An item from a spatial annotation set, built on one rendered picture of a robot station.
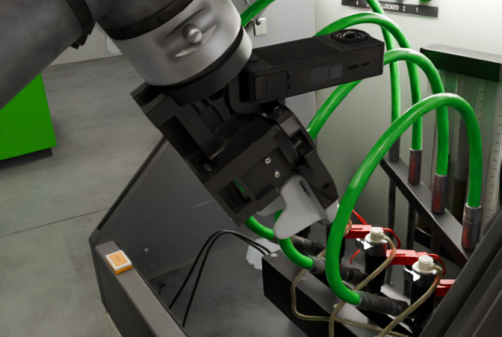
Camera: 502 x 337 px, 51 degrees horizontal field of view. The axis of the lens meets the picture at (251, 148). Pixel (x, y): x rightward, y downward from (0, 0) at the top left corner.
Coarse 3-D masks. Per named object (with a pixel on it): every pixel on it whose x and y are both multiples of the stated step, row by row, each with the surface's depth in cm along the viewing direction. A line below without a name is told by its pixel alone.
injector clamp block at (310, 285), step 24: (312, 240) 92; (264, 264) 88; (288, 264) 86; (264, 288) 90; (288, 288) 83; (312, 288) 80; (288, 312) 85; (312, 312) 78; (360, 312) 74; (312, 336) 80; (336, 336) 74; (360, 336) 70
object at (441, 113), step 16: (384, 64) 59; (416, 64) 63; (432, 64) 64; (432, 80) 65; (336, 96) 57; (320, 112) 57; (320, 128) 57; (448, 128) 70; (448, 144) 71; (432, 208) 75; (288, 240) 60; (288, 256) 61; (304, 256) 62; (320, 272) 64; (352, 272) 68
